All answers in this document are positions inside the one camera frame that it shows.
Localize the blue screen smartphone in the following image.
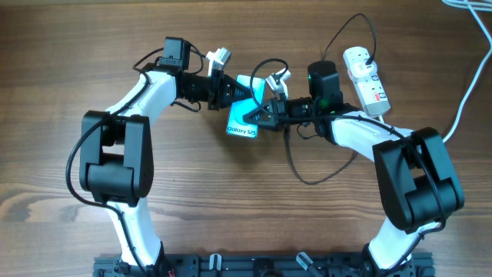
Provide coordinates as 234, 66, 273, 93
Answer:
226, 77, 266, 139

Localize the black charger cable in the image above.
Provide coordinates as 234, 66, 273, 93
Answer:
282, 13, 378, 186

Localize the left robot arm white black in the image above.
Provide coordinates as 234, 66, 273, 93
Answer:
72, 37, 251, 276

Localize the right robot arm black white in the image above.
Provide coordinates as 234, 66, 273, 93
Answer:
243, 61, 465, 276

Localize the white charger adapter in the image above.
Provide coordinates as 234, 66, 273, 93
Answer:
347, 60, 377, 83

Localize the white power strip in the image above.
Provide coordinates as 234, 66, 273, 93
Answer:
343, 46, 391, 118

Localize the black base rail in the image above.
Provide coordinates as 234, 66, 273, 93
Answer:
92, 252, 436, 277

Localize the white power strip cord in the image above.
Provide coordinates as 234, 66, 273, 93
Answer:
441, 0, 492, 144

